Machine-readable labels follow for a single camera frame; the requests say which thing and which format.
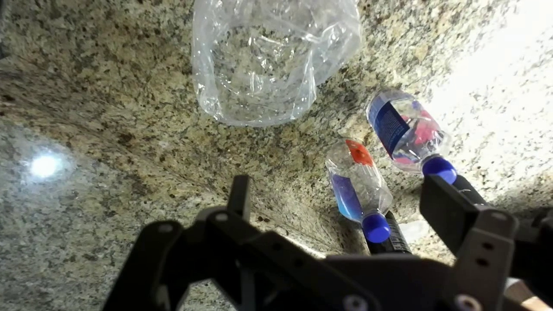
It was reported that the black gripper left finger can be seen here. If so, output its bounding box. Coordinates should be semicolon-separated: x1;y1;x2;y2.
102;172;377;311

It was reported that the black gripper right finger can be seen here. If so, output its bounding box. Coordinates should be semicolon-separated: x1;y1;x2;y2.
419;172;553;311

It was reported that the blue capped water bottle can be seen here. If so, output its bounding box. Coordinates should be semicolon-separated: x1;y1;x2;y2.
365;87;460;186
325;136;398;244

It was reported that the clear plastic bag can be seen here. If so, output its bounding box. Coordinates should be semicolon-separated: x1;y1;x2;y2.
191;0;363;129

